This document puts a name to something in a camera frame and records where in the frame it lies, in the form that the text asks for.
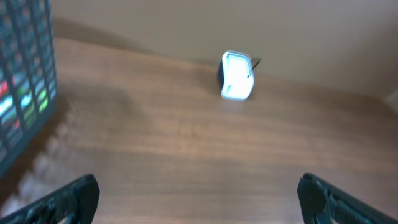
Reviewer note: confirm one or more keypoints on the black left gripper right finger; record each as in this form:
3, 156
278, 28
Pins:
322, 202

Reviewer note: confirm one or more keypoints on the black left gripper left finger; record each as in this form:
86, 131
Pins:
75, 202

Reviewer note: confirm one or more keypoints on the white barcode scanner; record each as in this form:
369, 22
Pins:
235, 76

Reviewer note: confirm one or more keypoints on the grey plastic shopping basket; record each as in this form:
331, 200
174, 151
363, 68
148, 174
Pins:
29, 85

